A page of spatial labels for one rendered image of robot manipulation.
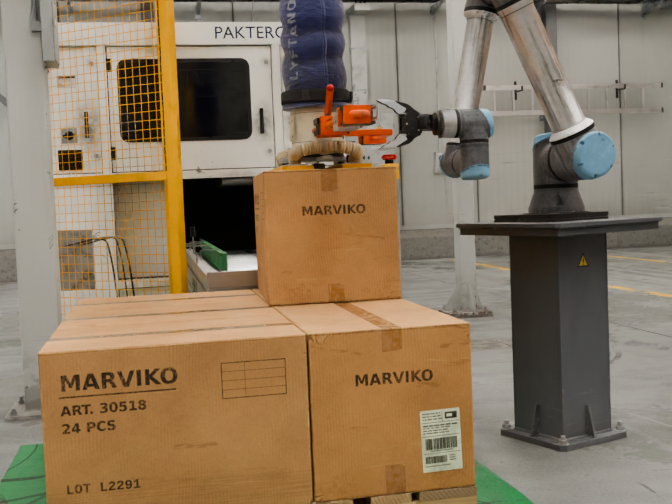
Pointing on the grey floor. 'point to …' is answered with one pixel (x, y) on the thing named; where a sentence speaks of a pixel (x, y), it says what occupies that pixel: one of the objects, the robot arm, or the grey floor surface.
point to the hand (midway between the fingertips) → (377, 124)
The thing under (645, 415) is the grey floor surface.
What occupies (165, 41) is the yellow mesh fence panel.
